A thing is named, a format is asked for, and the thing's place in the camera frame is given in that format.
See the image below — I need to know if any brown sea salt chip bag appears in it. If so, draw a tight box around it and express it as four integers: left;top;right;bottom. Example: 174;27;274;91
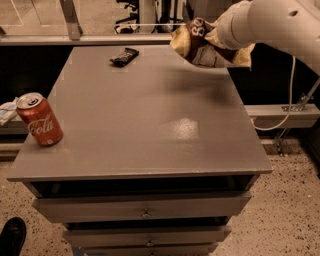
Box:
170;17;255;68

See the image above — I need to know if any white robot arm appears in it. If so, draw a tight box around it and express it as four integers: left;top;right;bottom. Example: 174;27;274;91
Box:
217;0;320;74

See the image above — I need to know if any black rxbar chocolate bar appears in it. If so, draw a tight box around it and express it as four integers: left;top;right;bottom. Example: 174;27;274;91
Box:
110;48;139;67

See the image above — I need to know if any grey drawer cabinet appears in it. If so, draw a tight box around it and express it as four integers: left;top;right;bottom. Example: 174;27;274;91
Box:
6;44;273;256

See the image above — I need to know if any middle grey drawer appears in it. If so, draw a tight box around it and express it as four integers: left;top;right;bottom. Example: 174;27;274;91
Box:
63;226;231;248

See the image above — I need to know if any grey drawer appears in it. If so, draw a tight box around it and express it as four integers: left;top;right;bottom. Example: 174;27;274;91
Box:
72;243;217;256
63;226;231;248
33;191;251;223

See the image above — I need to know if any top grey drawer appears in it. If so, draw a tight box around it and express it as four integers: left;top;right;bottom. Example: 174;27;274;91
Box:
33;191;251;223

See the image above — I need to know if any bottom grey drawer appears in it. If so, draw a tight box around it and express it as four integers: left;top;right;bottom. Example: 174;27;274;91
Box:
72;243;217;256

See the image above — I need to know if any black office chair base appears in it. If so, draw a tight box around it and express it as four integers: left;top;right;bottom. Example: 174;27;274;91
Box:
114;0;140;34

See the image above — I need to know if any red cola can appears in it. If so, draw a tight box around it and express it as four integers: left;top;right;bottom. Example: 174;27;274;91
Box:
16;92;63;146

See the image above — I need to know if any white cloth on shelf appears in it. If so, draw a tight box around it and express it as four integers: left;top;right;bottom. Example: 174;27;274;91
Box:
0;98;18;126

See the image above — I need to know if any black shoe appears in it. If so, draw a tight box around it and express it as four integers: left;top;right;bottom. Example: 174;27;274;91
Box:
0;217;26;256

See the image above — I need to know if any white cable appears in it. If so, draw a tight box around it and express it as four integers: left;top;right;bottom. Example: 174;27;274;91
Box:
251;55;297;132

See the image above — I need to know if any metal bracket on rail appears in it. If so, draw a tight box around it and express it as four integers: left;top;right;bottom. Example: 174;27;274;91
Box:
274;78;320;156

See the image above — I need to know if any metal frame rail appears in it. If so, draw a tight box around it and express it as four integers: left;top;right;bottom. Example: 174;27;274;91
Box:
0;33;171;46

